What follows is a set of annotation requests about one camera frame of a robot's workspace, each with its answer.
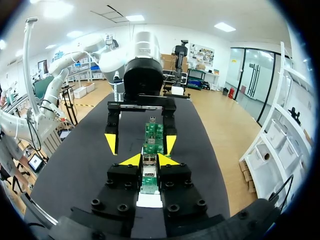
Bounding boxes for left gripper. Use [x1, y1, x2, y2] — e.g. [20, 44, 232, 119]
[104, 56, 178, 157]

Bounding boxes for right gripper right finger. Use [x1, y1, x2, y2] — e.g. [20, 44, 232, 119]
[157, 153, 209, 221]

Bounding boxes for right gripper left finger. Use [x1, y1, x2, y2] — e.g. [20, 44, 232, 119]
[90, 153, 142, 221]

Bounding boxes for small green circuit board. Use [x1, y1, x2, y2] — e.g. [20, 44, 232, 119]
[140, 166, 161, 195]
[144, 115, 165, 145]
[141, 143, 167, 167]

